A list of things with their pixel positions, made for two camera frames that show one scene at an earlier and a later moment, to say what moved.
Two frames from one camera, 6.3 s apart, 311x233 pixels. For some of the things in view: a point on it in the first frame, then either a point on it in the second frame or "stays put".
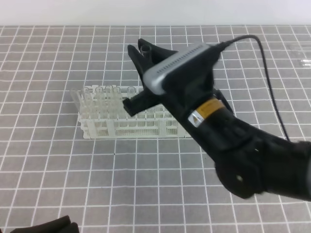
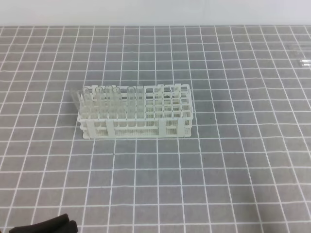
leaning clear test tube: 75,94 stays put
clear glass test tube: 146,50 → 140,106
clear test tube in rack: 109,96 stays put
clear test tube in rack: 98,94 stays put
